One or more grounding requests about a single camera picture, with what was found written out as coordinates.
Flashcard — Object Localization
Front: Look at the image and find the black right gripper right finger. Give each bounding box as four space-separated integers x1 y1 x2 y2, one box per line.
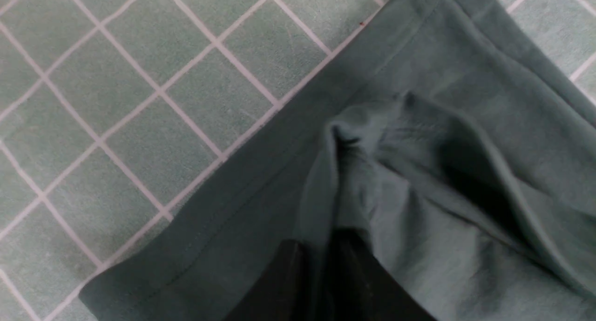
321 228 435 321

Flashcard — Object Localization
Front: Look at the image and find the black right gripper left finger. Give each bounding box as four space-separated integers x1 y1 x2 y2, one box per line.
225 239 307 321

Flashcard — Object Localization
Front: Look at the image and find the green checkered tablecloth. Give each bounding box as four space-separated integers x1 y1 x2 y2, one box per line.
0 0 596 321

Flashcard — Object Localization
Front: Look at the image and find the green long-sleeved shirt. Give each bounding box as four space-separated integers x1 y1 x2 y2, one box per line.
79 0 596 321

